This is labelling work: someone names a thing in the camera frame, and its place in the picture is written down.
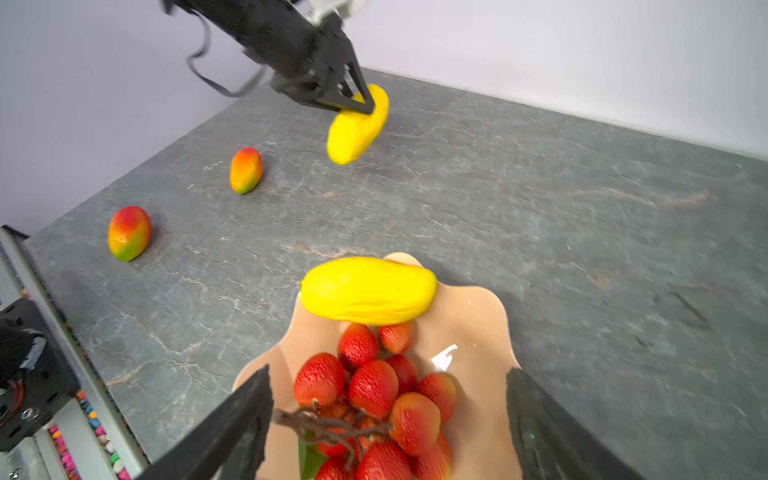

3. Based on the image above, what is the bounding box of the aluminium front rail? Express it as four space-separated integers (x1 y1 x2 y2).
1 226 149 479

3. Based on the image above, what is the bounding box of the yellow fake fruit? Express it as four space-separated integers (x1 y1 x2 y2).
300 257 438 326
326 84 390 166

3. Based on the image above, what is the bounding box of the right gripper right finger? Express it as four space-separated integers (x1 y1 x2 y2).
506 368 641 480

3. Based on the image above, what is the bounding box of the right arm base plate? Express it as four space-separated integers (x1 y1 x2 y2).
1 299 80 453

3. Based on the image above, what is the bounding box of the mango red green front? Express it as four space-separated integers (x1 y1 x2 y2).
108 206 152 262

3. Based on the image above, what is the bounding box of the mango orange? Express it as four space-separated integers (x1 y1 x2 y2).
230 147 264 195

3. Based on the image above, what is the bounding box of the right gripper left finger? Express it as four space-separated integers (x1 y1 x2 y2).
139 366 274 479

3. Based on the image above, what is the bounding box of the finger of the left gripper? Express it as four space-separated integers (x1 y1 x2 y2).
344 60 375 115

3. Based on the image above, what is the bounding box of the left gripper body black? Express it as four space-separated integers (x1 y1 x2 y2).
197 1 360 111

